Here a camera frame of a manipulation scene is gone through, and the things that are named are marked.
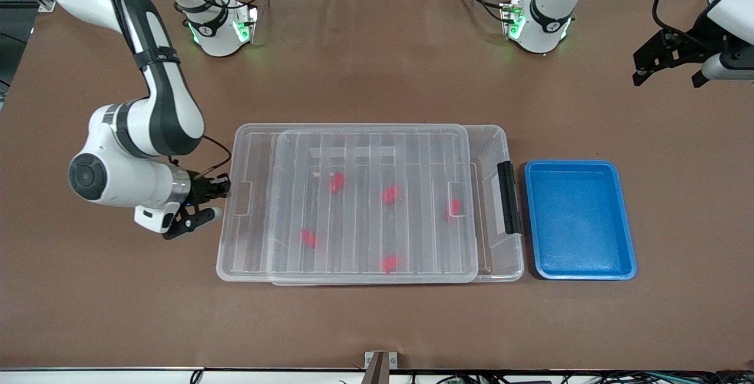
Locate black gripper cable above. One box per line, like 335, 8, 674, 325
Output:
168, 135, 232, 180
651, 0, 702, 46

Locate brown table cover sheet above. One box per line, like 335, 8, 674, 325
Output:
0, 0, 754, 371

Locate clear plastic storage box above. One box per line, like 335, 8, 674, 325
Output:
268, 125, 525, 286

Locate blue plastic tray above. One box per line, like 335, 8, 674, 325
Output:
523, 160, 638, 281

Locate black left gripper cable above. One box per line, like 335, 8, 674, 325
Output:
651, 0, 702, 46

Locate tangled floor cables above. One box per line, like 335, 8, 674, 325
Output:
406, 370, 754, 384

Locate metal table bracket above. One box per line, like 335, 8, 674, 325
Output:
364, 351, 399, 384

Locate clear ribbed plastic lid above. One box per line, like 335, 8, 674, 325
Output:
216, 123, 479, 284

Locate black box latch handle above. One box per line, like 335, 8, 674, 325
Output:
497, 161, 523, 236

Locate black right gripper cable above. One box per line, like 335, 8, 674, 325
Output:
168, 135, 232, 180

